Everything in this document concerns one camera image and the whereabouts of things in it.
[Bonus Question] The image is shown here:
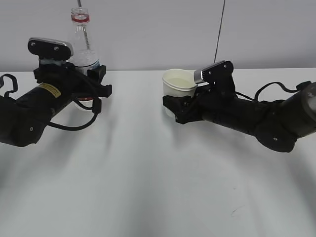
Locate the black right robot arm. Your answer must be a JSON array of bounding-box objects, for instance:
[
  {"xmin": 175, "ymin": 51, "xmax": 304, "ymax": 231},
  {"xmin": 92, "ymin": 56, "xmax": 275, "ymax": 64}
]
[{"xmin": 163, "ymin": 81, "xmax": 316, "ymax": 153}]

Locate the clear plastic water bottle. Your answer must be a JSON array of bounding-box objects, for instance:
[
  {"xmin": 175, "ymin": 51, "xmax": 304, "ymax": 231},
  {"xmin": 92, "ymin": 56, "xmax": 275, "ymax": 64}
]
[{"xmin": 67, "ymin": 7, "xmax": 101, "ymax": 111}]

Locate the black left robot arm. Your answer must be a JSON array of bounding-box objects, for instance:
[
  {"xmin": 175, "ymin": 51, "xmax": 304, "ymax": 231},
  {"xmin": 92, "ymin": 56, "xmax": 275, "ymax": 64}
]
[{"xmin": 0, "ymin": 63, "xmax": 112, "ymax": 147}]

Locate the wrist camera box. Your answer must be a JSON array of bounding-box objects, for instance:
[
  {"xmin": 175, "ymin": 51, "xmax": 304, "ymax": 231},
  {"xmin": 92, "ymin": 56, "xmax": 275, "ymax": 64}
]
[
  {"xmin": 28, "ymin": 37, "xmax": 74, "ymax": 66},
  {"xmin": 194, "ymin": 60, "xmax": 236, "ymax": 98}
]

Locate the white paper cup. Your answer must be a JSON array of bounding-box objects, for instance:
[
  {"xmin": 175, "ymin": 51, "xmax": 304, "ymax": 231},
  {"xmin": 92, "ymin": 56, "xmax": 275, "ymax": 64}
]
[{"xmin": 161, "ymin": 69, "xmax": 198, "ymax": 118}]

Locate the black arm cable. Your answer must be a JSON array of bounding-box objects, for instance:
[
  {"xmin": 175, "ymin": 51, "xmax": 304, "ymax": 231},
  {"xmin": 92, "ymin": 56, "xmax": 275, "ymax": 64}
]
[
  {"xmin": 234, "ymin": 80, "xmax": 312, "ymax": 103},
  {"xmin": 0, "ymin": 71, "xmax": 103, "ymax": 131}
]

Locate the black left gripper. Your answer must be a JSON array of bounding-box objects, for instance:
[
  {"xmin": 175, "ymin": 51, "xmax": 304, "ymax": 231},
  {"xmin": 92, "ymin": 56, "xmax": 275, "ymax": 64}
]
[{"xmin": 34, "ymin": 63, "xmax": 112, "ymax": 97}]

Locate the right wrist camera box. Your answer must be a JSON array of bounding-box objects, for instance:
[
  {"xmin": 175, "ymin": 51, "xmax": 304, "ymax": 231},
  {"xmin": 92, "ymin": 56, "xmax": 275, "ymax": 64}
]
[{"xmin": 194, "ymin": 60, "xmax": 236, "ymax": 98}]

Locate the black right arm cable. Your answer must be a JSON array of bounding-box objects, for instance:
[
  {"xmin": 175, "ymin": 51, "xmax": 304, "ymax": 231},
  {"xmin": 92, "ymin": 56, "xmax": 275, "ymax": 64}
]
[{"xmin": 234, "ymin": 80, "xmax": 312, "ymax": 103}]

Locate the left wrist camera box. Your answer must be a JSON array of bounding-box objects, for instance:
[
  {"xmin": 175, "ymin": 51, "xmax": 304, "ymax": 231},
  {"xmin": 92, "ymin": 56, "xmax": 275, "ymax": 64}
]
[{"xmin": 28, "ymin": 37, "xmax": 74, "ymax": 66}]

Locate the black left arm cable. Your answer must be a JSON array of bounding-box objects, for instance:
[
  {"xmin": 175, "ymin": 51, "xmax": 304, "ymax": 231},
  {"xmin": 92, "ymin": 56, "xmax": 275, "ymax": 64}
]
[{"xmin": 0, "ymin": 71, "xmax": 103, "ymax": 131}]

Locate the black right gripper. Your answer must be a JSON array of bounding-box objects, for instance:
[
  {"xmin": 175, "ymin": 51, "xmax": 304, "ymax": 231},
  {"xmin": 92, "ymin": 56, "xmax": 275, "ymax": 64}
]
[{"xmin": 162, "ymin": 86, "xmax": 237, "ymax": 123}]

